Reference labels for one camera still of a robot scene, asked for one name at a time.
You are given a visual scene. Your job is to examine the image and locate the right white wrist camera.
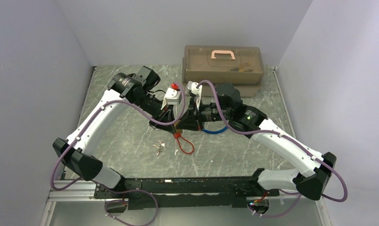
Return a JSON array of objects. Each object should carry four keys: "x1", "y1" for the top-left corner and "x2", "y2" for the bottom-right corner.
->
[{"x1": 187, "y1": 81, "x2": 203, "y2": 105}]

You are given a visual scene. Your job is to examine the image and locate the blue cable lock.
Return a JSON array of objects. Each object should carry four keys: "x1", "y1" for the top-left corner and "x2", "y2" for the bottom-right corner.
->
[{"x1": 202, "y1": 127, "x2": 228, "y2": 135}]

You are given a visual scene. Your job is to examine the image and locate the bunch of silver keys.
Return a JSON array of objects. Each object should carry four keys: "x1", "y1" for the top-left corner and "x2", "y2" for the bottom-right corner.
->
[{"x1": 152, "y1": 140, "x2": 166, "y2": 156}]

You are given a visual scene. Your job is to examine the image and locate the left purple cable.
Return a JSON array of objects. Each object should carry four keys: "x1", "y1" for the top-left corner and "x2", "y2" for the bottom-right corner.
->
[{"x1": 50, "y1": 82, "x2": 187, "y2": 226}]

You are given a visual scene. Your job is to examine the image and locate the brown plastic toolbox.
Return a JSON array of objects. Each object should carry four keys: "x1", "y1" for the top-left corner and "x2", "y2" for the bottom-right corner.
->
[{"x1": 182, "y1": 45, "x2": 264, "y2": 97}]

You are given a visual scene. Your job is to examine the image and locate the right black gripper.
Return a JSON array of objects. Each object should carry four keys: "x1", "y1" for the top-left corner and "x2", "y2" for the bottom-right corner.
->
[{"x1": 176, "y1": 96, "x2": 232, "y2": 130}]

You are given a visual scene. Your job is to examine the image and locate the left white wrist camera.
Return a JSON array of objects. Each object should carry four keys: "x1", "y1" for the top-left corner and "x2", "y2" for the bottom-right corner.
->
[{"x1": 161, "y1": 82, "x2": 184, "y2": 109}]

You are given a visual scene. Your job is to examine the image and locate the brass padlock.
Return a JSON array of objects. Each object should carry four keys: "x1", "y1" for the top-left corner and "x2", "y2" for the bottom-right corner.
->
[{"x1": 173, "y1": 124, "x2": 183, "y2": 133}]

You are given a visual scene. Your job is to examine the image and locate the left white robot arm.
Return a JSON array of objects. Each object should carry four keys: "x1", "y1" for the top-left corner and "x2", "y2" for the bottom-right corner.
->
[{"x1": 53, "y1": 66, "x2": 185, "y2": 198}]

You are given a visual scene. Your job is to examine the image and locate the red cable lock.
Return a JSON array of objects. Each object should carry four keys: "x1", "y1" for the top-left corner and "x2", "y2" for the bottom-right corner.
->
[{"x1": 173, "y1": 133, "x2": 195, "y2": 155}]

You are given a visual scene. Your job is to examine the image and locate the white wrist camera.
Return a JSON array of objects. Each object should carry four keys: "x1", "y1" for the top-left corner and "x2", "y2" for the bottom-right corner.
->
[
  {"x1": 187, "y1": 81, "x2": 203, "y2": 105},
  {"x1": 161, "y1": 82, "x2": 184, "y2": 109}
]

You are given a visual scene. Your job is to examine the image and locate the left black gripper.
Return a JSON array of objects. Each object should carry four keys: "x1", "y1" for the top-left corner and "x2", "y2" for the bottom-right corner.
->
[{"x1": 133, "y1": 92, "x2": 177, "y2": 134}]

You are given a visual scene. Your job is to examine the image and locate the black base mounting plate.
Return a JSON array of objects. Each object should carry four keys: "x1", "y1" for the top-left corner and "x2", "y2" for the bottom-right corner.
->
[{"x1": 94, "y1": 176, "x2": 280, "y2": 210}]

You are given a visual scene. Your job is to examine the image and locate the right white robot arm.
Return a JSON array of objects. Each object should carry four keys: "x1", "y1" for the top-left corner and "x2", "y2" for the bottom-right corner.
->
[{"x1": 176, "y1": 80, "x2": 336, "y2": 201}]

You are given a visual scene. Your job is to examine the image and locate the aluminium rail frame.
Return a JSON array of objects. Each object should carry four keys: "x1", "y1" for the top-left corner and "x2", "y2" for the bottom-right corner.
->
[{"x1": 40, "y1": 181, "x2": 332, "y2": 226}]

